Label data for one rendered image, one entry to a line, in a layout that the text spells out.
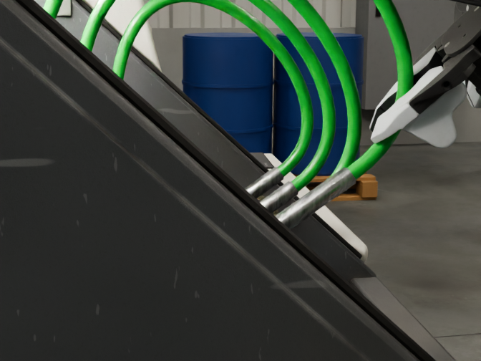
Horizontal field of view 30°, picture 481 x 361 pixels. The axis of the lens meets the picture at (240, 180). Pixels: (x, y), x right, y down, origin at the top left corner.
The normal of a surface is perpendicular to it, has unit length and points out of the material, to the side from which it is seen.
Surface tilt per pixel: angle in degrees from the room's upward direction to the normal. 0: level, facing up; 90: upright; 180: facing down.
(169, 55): 90
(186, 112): 90
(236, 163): 90
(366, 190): 90
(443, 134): 101
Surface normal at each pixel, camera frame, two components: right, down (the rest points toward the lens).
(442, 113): -0.06, 0.40
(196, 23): 0.22, 0.21
